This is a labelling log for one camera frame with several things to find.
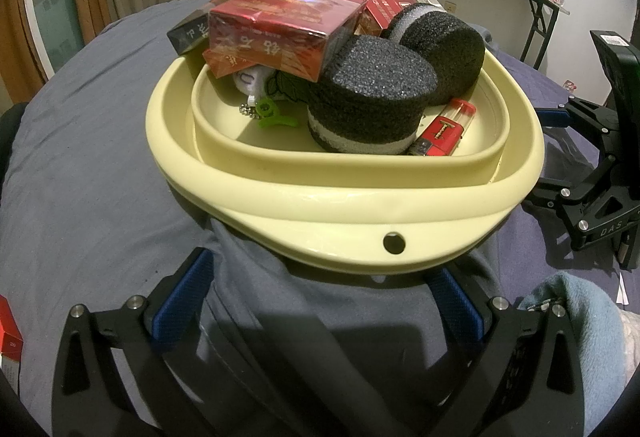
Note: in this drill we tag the black foam cylinder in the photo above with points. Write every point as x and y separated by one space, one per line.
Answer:
440 49
370 97

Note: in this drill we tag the pale yellow plastic basin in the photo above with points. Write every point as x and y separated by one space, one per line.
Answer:
300 217

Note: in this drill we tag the black cigarette pack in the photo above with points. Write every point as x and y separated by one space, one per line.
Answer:
192 34

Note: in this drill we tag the red lighter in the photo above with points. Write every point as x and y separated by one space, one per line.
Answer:
442 132

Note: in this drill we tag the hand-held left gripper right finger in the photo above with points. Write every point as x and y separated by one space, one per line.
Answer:
460 302

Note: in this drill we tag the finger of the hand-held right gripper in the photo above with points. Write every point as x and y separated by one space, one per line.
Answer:
555 199
552 117

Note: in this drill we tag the red and silver cigarette pack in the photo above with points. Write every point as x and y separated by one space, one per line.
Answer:
385 7

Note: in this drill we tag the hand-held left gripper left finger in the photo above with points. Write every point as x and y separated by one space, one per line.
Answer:
180 302

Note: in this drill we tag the blue-grey fleece towel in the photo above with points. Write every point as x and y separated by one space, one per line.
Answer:
575 347

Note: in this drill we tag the grey quilt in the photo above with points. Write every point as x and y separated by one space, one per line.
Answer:
100 167

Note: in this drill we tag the white wall socket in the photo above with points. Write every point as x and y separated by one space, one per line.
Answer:
451 8

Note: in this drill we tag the green plastic clip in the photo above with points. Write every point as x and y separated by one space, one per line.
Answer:
272 114

